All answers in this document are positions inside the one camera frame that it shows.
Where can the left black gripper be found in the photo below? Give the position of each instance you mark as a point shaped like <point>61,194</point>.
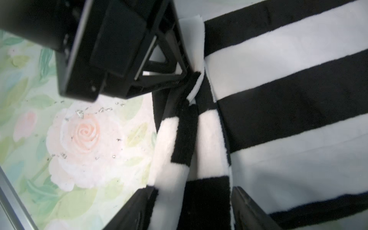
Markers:
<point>117,48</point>

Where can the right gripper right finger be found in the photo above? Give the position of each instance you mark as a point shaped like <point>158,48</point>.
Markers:
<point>248,215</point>

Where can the aluminium front rail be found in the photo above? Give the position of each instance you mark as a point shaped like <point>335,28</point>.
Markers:
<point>14,215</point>

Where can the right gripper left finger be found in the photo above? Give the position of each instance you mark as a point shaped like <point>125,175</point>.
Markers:
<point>136,213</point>

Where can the black white striped pillowcase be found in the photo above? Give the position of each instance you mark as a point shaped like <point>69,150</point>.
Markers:
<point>281,111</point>

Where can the floral table mat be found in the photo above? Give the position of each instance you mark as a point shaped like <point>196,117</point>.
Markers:
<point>74,164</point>

